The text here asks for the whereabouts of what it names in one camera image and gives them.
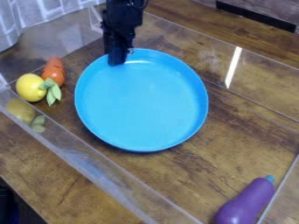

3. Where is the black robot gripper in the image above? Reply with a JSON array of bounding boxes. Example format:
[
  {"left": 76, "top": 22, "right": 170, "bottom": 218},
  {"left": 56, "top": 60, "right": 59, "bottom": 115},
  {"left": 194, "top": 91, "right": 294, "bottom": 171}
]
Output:
[{"left": 102, "top": 0, "right": 146, "bottom": 67}]

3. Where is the orange toy carrot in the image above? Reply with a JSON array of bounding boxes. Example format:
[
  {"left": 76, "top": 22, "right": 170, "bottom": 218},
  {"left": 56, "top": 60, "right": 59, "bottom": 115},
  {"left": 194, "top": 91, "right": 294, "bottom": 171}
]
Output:
[{"left": 42, "top": 56, "right": 66, "bottom": 106}]

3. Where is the blue round plastic tray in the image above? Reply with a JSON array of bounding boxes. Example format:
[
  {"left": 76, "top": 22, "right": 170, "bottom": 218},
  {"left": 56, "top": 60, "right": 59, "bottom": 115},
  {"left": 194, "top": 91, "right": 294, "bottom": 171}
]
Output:
[{"left": 75, "top": 49, "right": 210, "bottom": 153}]

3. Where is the white grid curtain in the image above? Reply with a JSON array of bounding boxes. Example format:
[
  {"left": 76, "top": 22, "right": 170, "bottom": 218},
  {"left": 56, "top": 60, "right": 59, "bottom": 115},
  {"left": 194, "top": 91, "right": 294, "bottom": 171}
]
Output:
[{"left": 0, "top": 0, "right": 107, "bottom": 52}]

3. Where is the yellow toy lemon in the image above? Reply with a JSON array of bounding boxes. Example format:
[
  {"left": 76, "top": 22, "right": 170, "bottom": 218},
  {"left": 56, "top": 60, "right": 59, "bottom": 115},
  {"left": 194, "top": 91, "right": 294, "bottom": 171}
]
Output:
[{"left": 15, "top": 73, "right": 47, "bottom": 102}]

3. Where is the purple toy eggplant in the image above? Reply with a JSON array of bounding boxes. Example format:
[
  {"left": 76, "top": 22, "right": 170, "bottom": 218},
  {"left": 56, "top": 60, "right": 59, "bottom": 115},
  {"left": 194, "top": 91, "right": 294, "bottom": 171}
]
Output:
[{"left": 214, "top": 175, "right": 277, "bottom": 224}]

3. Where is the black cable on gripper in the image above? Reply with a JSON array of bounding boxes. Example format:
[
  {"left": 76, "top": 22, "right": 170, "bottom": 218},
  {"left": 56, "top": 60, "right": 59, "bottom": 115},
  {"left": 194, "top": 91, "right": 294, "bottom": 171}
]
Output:
[{"left": 132, "top": 0, "right": 150, "bottom": 10}]

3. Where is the clear acrylic barrier wall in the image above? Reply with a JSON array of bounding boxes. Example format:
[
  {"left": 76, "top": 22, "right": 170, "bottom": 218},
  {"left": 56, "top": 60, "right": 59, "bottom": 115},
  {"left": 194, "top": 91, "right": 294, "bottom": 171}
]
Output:
[{"left": 0, "top": 74, "right": 203, "bottom": 224}]

